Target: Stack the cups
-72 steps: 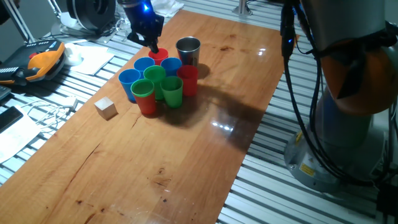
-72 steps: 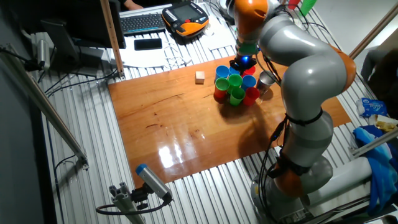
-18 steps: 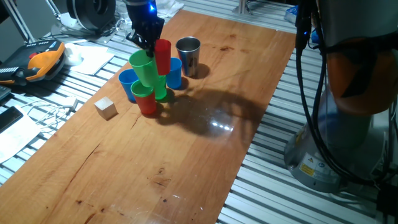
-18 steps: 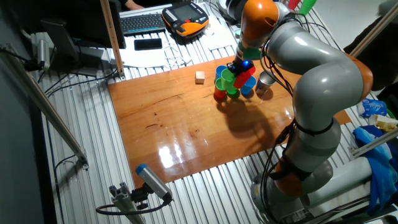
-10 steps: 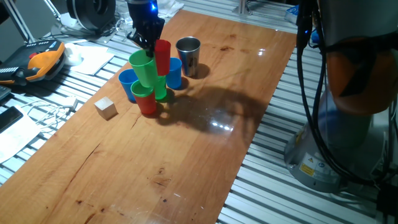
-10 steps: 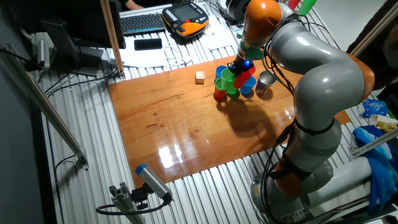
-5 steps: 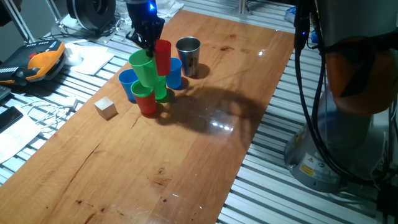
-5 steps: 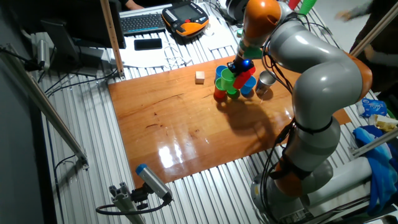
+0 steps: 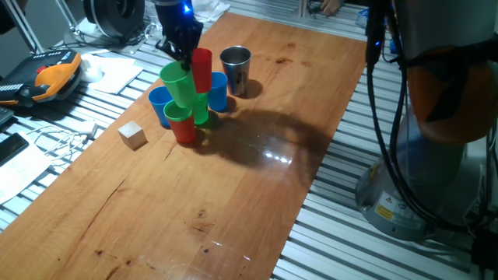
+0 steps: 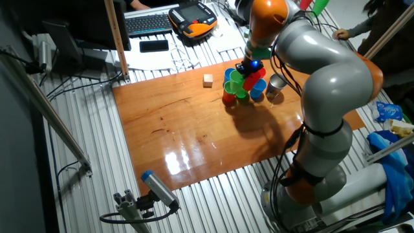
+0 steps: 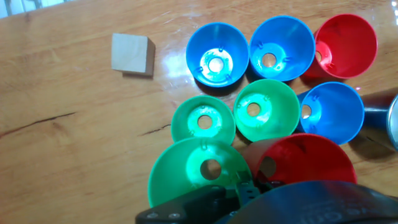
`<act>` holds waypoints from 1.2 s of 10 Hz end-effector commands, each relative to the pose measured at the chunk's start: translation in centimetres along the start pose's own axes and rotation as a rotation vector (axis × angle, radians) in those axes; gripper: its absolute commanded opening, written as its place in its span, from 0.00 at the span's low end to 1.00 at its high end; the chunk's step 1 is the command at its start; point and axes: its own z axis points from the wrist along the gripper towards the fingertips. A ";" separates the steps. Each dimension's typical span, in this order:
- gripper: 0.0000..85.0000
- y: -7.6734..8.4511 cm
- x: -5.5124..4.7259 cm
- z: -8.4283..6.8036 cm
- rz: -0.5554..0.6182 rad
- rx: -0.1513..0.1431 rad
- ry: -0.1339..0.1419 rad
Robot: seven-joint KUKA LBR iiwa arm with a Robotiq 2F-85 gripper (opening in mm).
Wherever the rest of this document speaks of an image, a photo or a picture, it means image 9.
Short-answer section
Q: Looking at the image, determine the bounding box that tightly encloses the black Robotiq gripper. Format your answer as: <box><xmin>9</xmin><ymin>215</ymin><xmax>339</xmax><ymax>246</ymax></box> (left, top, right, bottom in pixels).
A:
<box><xmin>153</xmin><ymin>0</ymin><xmax>204</xmax><ymax>72</ymax></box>

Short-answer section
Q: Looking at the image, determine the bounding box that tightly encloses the red plastic cup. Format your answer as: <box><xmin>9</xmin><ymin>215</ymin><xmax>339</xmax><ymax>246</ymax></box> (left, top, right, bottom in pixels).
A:
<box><xmin>190</xmin><ymin>47</ymin><xmax>213</xmax><ymax>94</ymax></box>
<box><xmin>166</xmin><ymin>114</ymin><xmax>197</xmax><ymax>144</ymax></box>

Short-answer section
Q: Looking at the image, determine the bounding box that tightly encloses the blue plastic cup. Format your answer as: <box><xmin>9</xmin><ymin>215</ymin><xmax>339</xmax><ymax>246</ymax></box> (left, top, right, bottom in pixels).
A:
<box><xmin>207</xmin><ymin>71</ymin><xmax>229</xmax><ymax>113</ymax></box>
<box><xmin>148</xmin><ymin>86</ymin><xmax>174</xmax><ymax>128</ymax></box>

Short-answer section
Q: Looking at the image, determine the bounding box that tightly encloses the bystander bare hand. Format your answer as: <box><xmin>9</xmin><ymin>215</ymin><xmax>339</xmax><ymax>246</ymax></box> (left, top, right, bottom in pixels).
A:
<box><xmin>321</xmin><ymin>0</ymin><xmax>345</xmax><ymax>16</ymax></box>

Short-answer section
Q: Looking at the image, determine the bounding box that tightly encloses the clear glass beaker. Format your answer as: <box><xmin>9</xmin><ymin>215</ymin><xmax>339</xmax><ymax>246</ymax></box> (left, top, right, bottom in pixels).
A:
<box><xmin>146</xmin><ymin>7</ymin><xmax>167</xmax><ymax>40</ymax></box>

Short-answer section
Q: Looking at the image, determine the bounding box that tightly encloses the white tissue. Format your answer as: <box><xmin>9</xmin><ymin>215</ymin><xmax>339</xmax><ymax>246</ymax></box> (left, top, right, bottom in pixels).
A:
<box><xmin>192</xmin><ymin>0</ymin><xmax>231</xmax><ymax>23</ymax></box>

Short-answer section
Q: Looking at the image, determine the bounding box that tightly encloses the stainless steel cup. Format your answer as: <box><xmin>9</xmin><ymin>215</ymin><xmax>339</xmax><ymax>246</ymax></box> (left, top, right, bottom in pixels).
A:
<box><xmin>219</xmin><ymin>45</ymin><xmax>252</xmax><ymax>97</ymax></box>

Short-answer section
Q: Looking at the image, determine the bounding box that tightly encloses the white paper sheet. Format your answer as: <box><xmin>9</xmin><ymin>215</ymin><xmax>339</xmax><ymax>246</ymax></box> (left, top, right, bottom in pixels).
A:
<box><xmin>83</xmin><ymin>56</ymin><xmax>144</xmax><ymax>95</ymax></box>
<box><xmin>0</xmin><ymin>131</ymin><xmax>51</xmax><ymax>205</ymax></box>

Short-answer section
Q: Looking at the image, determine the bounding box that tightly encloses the black round spool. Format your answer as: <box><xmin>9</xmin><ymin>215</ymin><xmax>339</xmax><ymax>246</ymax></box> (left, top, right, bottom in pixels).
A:
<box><xmin>82</xmin><ymin>0</ymin><xmax>146</xmax><ymax>40</ymax></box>

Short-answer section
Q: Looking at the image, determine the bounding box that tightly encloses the white plastic adapter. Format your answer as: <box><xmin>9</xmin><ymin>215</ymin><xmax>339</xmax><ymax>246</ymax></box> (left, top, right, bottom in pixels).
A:
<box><xmin>79</xmin><ymin>53</ymin><xmax>104</xmax><ymax>83</ymax></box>

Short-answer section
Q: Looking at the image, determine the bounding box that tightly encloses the small wooden cube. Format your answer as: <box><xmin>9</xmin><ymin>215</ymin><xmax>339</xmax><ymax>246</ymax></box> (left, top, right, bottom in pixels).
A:
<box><xmin>117</xmin><ymin>120</ymin><xmax>149</xmax><ymax>152</ymax></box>

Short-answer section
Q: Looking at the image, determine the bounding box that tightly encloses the grey metal stand leg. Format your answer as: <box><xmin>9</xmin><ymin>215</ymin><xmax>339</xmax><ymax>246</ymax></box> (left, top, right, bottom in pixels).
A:
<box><xmin>2</xmin><ymin>0</ymin><xmax>46</xmax><ymax>55</ymax></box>
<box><xmin>54</xmin><ymin>0</ymin><xmax>85</xmax><ymax>38</ymax></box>

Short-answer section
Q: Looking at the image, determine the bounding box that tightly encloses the orange black teach pendant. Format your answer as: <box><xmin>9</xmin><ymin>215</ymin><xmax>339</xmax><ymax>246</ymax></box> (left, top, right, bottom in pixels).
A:
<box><xmin>0</xmin><ymin>49</ymin><xmax>83</xmax><ymax>108</ymax></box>

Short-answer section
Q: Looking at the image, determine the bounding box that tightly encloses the wooden work board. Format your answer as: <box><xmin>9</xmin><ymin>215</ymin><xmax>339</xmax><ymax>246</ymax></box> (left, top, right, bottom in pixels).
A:
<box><xmin>0</xmin><ymin>11</ymin><xmax>370</xmax><ymax>280</ymax></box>

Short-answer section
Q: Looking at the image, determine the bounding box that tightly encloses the black smartphone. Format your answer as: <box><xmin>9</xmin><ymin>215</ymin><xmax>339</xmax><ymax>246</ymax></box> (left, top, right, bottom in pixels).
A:
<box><xmin>0</xmin><ymin>132</ymin><xmax>30</xmax><ymax>167</ymax></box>

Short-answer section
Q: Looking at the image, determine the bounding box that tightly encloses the white charger cable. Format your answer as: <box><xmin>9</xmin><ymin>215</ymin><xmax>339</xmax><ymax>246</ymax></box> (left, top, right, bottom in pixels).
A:
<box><xmin>25</xmin><ymin>120</ymin><xmax>98</xmax><ymax>164</ymax></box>

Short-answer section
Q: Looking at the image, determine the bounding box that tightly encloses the aluminium frame beam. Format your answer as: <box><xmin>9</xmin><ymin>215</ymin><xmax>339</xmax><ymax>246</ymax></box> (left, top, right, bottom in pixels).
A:
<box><xmin>297</xmin><ymin>0</ymin><xmax>314</xmax><ymax>19</ymax></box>

